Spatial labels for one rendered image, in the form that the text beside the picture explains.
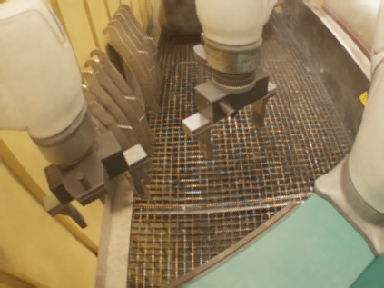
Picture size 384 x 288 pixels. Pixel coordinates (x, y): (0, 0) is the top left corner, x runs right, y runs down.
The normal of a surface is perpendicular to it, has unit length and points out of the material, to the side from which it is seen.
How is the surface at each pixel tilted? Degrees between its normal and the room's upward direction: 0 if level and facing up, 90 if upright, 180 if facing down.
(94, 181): 0
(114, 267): 0
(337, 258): 0
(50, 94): 91
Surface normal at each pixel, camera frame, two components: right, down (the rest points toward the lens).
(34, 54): 0.76, 0.34
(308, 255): -0.09, -0.65
